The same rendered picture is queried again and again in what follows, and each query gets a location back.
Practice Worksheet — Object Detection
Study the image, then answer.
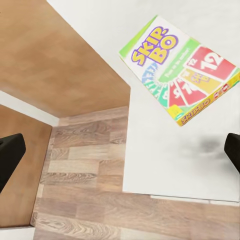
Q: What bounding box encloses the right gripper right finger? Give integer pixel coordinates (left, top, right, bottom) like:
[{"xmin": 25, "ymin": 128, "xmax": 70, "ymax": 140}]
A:
[{"xmin": 224, "ymin": 133, "xmax": 240, "ymax": 173}]

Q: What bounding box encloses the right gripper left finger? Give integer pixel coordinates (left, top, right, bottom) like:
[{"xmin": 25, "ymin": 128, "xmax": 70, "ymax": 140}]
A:
[{"xmin": 0, "ymin": 133, "xmax": 26, "ymax": 193}]

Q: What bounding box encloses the board game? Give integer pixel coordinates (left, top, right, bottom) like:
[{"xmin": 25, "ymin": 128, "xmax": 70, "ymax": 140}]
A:
[{"xmin": 117, "ymin": 14, "xmax": 240, "ymax": 127}]

